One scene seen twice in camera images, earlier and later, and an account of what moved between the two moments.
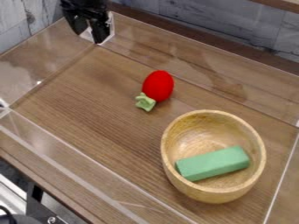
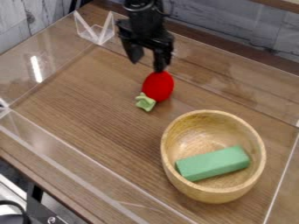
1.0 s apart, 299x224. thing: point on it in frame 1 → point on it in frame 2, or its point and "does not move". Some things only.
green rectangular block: [209, 164] does not move
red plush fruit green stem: [156, 89] does not move
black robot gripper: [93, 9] → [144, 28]
